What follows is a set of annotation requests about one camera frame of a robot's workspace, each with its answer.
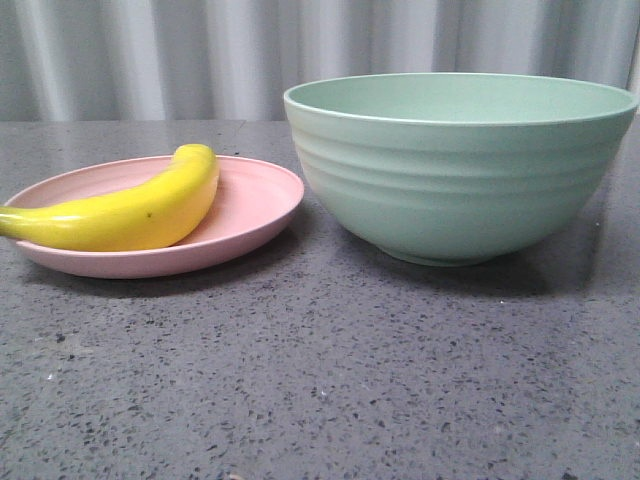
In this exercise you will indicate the green ribbed bowl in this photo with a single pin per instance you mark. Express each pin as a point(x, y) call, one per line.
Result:
point(455, 168)

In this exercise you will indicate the pink plate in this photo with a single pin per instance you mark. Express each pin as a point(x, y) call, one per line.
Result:
point(255, 201)

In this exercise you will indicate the yellow banana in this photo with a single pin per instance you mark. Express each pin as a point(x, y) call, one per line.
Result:
point(155, 214)

